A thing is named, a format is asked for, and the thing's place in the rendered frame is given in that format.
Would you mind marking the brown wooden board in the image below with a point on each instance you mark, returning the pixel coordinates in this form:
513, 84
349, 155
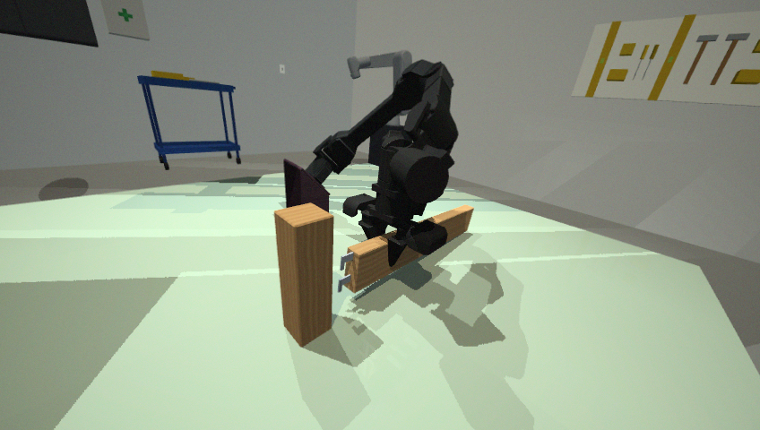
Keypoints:
367, 262

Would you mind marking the wooden post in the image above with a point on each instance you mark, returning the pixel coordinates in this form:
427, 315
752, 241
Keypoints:
304, 242

